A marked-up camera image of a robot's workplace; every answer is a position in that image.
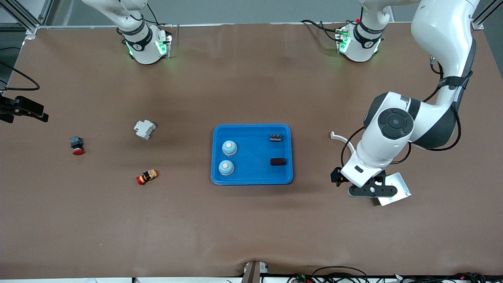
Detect silver metal plate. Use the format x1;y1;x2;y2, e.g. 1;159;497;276
377;172;412;207

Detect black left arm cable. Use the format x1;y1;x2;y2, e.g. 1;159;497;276
340;59;462;167

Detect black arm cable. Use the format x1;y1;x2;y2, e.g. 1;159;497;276
0;62;41;91
340;59;462;167

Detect brown table cover mat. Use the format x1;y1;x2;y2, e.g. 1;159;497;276
0;22;503;279

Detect grey table edge clamp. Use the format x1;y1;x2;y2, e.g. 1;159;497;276
241;261;270;283

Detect red yellow emergency stop button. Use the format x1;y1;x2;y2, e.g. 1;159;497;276
136;169;158;186

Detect white curved bracket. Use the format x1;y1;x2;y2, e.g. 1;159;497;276
330;131;355;154

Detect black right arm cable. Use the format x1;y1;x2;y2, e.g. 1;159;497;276
0;62;41;91

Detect black looped cable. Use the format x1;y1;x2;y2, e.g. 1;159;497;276
312;266;369;283

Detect aluminium frame profile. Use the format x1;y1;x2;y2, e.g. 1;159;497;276
473;0;503;31
0;0;51;36

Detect blue plastic tray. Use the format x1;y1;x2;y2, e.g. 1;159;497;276
211;124;294;186

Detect black coiled cable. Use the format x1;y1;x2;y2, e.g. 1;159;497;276
452;272;488;283

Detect white circuit breaker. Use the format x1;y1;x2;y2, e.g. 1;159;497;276
133;119;157;141

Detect red mushroom pushbutton switch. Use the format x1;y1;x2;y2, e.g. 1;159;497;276
69;136;84;156

